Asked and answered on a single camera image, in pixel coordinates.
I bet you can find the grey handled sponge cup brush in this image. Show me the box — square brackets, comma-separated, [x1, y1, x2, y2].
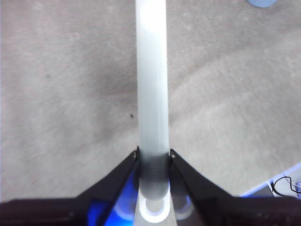
[135, 0, 171, 223]

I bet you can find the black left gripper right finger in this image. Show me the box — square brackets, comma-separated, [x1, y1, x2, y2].
[168, 148, 301, 226]

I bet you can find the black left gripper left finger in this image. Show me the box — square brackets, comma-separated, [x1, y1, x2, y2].
[0, 146, 141, 226]

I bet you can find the blue ribbed plastic cup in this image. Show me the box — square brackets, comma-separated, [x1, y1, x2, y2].
[246, 0, 277, 8]

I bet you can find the black floor cable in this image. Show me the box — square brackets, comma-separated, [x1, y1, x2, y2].
[273, 175, 301, 195]

